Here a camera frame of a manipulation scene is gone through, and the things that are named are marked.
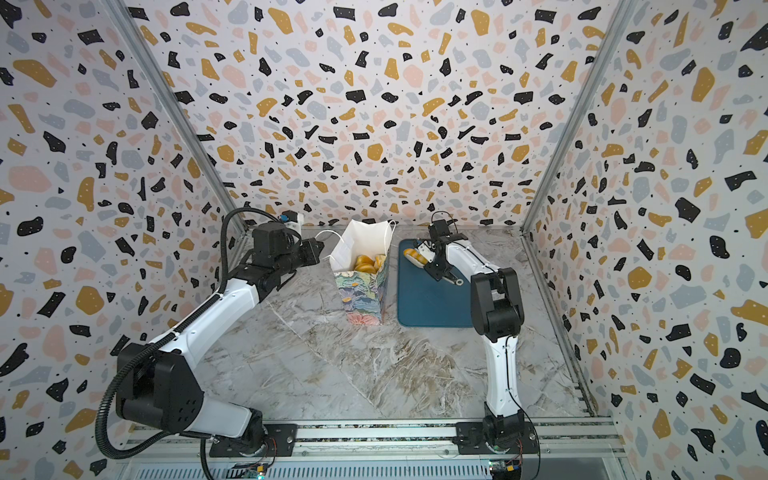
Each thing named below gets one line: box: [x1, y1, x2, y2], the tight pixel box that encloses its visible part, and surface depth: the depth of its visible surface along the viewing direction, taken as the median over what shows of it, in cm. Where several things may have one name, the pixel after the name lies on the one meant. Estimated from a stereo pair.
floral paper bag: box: [329, 219, 397, 326], surface depth 87 cm
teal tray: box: [397, 239, 473, 328], surface depth 102 cm
